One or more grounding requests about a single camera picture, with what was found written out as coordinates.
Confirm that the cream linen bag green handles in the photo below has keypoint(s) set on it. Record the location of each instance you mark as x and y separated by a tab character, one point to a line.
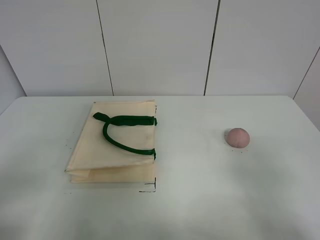
116	144

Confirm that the pink peach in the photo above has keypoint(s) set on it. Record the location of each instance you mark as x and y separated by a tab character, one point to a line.
238	138

